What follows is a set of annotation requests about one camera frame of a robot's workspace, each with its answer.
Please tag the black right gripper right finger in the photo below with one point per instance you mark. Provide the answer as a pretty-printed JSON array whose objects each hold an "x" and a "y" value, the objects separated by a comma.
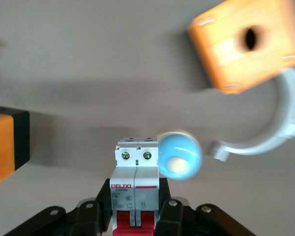
[{"x": 177, "y": 216}]

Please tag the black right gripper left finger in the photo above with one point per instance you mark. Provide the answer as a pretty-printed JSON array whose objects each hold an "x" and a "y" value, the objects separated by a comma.
[{"x": 88, "y": 216}]

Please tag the white red circuit breaker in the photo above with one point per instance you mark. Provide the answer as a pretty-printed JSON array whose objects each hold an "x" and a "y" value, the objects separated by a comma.
[{"x": 134, "y": 172}]

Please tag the blue dome button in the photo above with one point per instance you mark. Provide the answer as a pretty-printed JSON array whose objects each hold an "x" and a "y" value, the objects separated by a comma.
[{"x": 180, "y": 157}]

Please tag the orange button box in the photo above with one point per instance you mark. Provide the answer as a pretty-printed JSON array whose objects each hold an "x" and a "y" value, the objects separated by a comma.
[
  {"x": 2, "y": 147},
  {"x": 226, "y": 59}
]

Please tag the small white curved clamp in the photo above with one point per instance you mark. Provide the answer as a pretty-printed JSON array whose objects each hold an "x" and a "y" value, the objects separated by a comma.
[{"x": 285, "y": 98}]

